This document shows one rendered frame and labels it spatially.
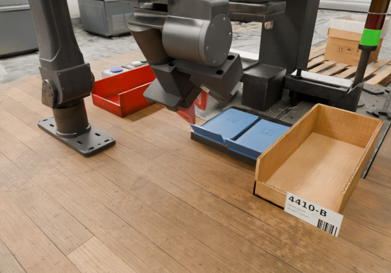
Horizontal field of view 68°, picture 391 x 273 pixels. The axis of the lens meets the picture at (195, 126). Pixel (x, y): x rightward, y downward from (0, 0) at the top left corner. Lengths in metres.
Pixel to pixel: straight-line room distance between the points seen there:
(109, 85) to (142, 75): 0.11
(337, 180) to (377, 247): 0.13
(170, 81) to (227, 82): 0.08
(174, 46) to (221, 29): 0.05
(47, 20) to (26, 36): 4.64
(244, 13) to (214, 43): 0.38
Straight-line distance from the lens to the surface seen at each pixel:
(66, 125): 0.63
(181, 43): 0.33
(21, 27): 5.15
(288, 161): 0.55
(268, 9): 0.69
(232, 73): 0.36
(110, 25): 5.79
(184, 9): 0.33
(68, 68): 0.57
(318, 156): 0.59
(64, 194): 0.51
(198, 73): 0.35
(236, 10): 0.71
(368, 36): 0.80
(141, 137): 0.62
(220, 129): 0.59
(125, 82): 0.83
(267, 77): 0.71
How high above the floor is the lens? 1.21
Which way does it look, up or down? 29 degrees down
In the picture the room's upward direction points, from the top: straight up
